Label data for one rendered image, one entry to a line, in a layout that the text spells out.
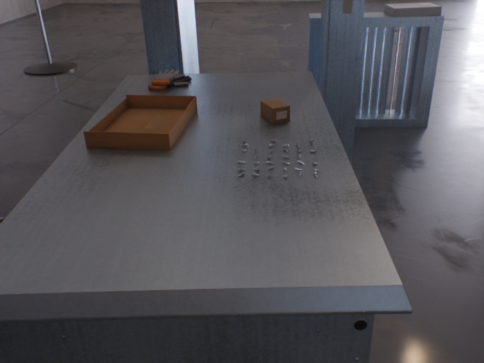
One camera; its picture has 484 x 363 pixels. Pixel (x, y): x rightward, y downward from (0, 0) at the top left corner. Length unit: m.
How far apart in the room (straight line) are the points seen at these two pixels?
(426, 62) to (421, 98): 0.26
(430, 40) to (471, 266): 1.78
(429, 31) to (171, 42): 1.74
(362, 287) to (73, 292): 0.60
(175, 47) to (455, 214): 1.74
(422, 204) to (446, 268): 0.55
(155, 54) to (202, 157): 1.35
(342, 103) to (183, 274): 1.97
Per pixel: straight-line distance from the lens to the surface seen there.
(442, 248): 2.41
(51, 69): 5.73
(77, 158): 1.73
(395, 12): 3.51
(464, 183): 3.03
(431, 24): 3.60
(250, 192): 1.39
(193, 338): 1.18
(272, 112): 1.87
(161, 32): 2.84
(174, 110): 2.07
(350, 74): 2.84
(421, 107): 3.74
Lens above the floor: 1.32
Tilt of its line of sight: 27 degrees down
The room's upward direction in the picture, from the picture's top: 1 degrees counter-clockwise
